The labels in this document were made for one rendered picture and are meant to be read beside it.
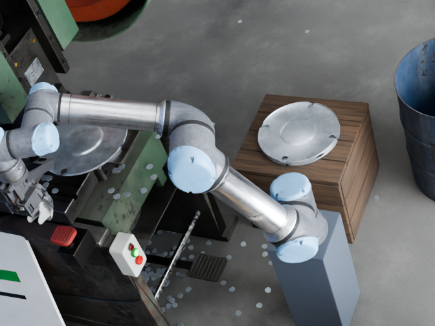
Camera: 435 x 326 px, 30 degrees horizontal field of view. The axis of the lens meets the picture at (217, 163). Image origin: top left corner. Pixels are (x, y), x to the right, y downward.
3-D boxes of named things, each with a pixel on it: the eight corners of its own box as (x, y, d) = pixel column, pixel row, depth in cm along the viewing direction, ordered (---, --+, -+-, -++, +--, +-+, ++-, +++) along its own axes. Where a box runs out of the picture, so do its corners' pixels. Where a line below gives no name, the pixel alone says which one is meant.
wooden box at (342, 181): (380, 165, 315) (368, 102, 290) (353, 244, 294) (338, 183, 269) (284, 154, 332) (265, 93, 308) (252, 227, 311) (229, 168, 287)
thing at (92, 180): (135, 119, 272) (129, 106, 268) (72, 224, 248) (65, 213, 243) (63, 110, 286) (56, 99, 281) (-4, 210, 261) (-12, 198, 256)
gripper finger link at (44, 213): (41, 233, 222) (26, 212, 215) (51, 216, 225) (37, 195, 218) (50, 235, 220) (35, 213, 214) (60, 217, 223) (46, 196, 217)
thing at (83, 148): (142, 111, 253) (142, 109, 252) (101, 182, 237) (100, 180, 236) (67, 103, 266) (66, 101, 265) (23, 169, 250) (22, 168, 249)
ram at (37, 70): (81, 97, 248) (41, 22, 227) (57, 134, 239) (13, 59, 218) (36, 93, 255) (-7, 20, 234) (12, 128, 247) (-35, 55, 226)
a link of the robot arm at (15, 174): (1, 149, 209) (26, 153, 205) (9, 161, 212) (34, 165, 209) (-14, 171, 205) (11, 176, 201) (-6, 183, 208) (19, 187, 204)
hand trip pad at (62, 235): (87, 242, 235) (77, 227, 230) (77, 259, 232) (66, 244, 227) (67, 239, 239) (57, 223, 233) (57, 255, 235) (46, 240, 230)
